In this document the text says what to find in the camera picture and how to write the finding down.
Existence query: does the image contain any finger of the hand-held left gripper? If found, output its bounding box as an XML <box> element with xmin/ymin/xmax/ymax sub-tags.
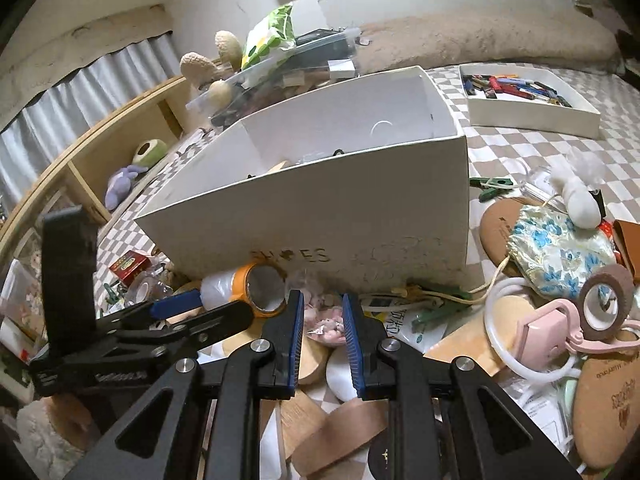
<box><xmin>95</xmin><ymin>291</ymin><xmax>203</xmax><ymax>336</ymax></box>
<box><xmin>117</xmin><ymin>302</ymin><xmax>255</xmax><ymax>361</ymax></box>

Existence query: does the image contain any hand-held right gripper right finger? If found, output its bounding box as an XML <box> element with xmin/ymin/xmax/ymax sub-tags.
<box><xmin>341</xmin><ymin>291</ymin><xmax>581</xmax><ymax>480</ymax></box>

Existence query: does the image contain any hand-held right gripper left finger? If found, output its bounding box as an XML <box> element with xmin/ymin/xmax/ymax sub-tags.
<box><xmin>62</xmin><ymin>289</ymin><xmax>306</xmax><ymax>480</ymax></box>

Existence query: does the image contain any plastic film roll orange core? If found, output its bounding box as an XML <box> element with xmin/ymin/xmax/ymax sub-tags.
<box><xmin>200</xmin><ymin>261</ymin><xmax>287</xmax><ymax>318</ymax></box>

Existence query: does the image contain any white shoe box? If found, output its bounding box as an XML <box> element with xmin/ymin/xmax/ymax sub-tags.
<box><xmin>134</xmin><ymin>65</ymin><xmax>471</xmax><ymax>293</ymax></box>

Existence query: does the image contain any person's left forearm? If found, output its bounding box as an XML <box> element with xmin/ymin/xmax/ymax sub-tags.
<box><xmin>17</xmin><ymin>402</ymin><xmax>66</xmax><ymax>461</ymax></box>

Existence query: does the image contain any person's left hand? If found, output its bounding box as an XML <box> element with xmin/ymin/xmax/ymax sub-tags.
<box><xmin>50</xmin><ymin>394</ymin><xmax>103</xmax><ymax>451</ymax></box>

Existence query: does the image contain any white round puck light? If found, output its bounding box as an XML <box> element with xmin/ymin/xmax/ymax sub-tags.
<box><xmin>325</xmin><ymin>347</ymin><xmax>358</xmax><ymax>403</ymax></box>

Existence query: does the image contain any wrapped brown tape roll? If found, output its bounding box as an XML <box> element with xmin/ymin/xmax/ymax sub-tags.
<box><xmin>127</xmin><ymin>276</ymin><xmax>168</xmax><ymax>306</ymax></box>

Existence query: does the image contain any white green-print sachet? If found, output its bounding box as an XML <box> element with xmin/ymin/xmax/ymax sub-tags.
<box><xmin>360</xmin><ymin>294</ymin><xmax>437</xmax><ymax>358</ymax></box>

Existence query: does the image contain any red box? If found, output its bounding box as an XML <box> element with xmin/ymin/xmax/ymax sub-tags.
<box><xmin>109</xmin><ymin>252</ymin><xmax>151</xmax><ymax>281</ymax></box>

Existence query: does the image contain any wooden bedside shelf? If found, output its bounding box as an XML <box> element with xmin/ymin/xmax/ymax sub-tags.
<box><xmin>0</xmin><ymin>74</ymin><xmax>201</xmax><ymax>261</ymax></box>

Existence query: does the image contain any wooden wedge block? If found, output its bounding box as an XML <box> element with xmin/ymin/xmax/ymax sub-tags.
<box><xmin>291</xmin><ymin>399</ymin><xmax>392</xmax><ymax>478</ymax></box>

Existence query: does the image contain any purple plush toy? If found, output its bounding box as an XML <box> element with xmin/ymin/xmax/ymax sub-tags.
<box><xmin>105</xmin><ymin>165</ymin><xmax>143</xmax><ymax>211</ymax></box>

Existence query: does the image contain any green clothespin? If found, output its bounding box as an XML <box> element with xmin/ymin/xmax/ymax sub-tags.
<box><xmin>470</xmin><ymin>176</ymin><xmax>516</xmax><ymax>202</ymax></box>
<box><xmin>400</xmin><ymin>284</ymin><xmax>473</xmax><ymax>331</ymax></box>

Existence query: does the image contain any round black tin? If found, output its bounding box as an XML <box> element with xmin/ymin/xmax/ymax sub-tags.
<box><xmin>367</xmin><ymin>441</ymin><xmax>398</xmax><ymax>480</ymax></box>

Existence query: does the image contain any green avocado plush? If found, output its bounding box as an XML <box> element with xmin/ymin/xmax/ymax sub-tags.
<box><xmin>131</xmin><ymin>139</ymin><xmax>168</xmax><ymax>168</ymax></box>

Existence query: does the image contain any grey curtain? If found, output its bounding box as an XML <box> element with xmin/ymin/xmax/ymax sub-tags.
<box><xmin>0</xmin><ymin>32</ymin><xmax>181</xmax><ymax>201</ymax></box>

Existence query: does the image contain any clear plastic case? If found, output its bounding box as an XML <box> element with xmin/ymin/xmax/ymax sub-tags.
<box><xmin>500</xmin><ymin>375</ymin><xmax>576</xmax><ymax>456</ymax></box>

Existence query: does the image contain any yellow ball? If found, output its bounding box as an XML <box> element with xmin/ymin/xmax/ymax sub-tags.
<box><xmin>207</xmin><ymin>80</ymin><xmax>235</xmax><ymax>107</ymax></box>

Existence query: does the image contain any beige printed valance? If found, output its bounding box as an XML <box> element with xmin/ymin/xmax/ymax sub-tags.
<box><xmin>0</xmin><ymin>4</ymin><xmax>173</xmax><ymax>133</ymax></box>

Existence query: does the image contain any floral fabric pouch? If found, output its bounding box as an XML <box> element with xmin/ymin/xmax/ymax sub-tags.
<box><xmin>506</xmin><ymin>204</ymin><xmax>618</xmax><ymax>302</ymax></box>

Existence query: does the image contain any brown teddy plush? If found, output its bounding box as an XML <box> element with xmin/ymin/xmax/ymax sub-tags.
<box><xmin>180</xmin><ymin>30</ymin><xmax>246</xmax><ymax>86</ymax></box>

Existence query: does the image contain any clear plastic packet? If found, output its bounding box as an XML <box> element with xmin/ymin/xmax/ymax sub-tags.
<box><xmin>522</xmin><ymin>167</ymin><xmax>557</xmax><ymax>202</ymax></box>

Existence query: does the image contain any pile of wooden blocks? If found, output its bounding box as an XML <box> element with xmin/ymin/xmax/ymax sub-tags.
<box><xmin>270</xmin><ymin>67</ymin><xmax>331</xmax><ymax>93</ymax></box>

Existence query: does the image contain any round cork board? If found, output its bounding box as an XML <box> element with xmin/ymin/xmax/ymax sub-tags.
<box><xmin>572</xmin><ymin>327</ymin><xmax>640</xmax><ymax>471</ymax></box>

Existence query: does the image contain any clear plastic storage bin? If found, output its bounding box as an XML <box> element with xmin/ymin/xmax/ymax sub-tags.
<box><xmin>185</xmin><ymin>27</ymin><xmax>361</xmax><ymax>128</ymax></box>

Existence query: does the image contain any white fluffy doll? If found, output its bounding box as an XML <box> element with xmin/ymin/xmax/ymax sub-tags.
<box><xmin>549</xmin><ymin>151</ymin><xmax>605</xmax><ymax>227</ymax></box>

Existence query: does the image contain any small white box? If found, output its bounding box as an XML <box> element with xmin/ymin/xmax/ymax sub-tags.
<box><xmin>327</xmin><ymin>59</ymin><xmax>357</xmax><ymax>80</ymax></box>

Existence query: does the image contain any green wet wipes pack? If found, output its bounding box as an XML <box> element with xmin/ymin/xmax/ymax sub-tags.
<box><xmin>241</xmin><ymin>4</ymin><xmax>296</xmax><ymax>72</ymax></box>

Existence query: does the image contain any white shallow box tray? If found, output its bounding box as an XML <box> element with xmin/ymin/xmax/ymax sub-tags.
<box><xmin>457</xmin><ymin>62</ymin><xmax>602</xmax><ymax>138</ymax></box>

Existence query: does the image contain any brown leather pouch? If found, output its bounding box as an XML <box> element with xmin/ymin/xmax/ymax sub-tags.
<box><xmin>612</xmin><ymin>219</ymin><xmax>640</xmax><ymax>281</ymax></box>

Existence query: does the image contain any black box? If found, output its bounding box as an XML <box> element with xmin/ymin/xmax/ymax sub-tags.
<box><xmin>295</xmin><ymin>27</ymin><xmax>358</xmax><ymax>61</ymax></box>

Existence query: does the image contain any pile of colourful lighters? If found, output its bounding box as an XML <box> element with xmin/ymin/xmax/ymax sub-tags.
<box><xmin>462</xmin><ymin>74</ymin><xmax>573</xmax><ymax>108</ymax></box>

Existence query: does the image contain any beige fuzzy blanket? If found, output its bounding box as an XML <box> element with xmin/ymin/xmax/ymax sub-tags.
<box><xmin>350</xmin><ymin>12</ymin><xmax>621</xmax><ymax>76</ymax></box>

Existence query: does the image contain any pink clip ring light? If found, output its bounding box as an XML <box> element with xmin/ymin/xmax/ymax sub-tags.
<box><xmin>486</xmin><ymin>277</ymin><xmax>640</xmax><ymax>383</ymax></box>

